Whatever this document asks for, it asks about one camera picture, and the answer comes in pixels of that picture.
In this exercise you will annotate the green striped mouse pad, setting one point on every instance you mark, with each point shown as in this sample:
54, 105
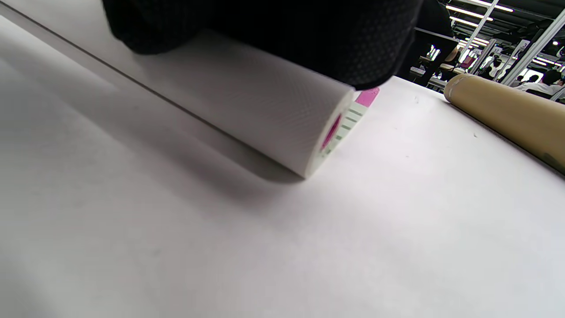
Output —
247, 92

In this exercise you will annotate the aluminium frame post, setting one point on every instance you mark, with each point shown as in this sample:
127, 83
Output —
534, 46
479, 28

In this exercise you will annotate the brown cardboard mailing tube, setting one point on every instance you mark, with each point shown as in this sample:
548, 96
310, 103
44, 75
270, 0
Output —
512, 110

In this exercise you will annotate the person's right hand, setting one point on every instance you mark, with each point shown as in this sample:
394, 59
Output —
287, 26

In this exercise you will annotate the ceiling light strip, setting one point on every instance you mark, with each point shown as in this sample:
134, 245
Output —
470, 13
496, 5
463, 21

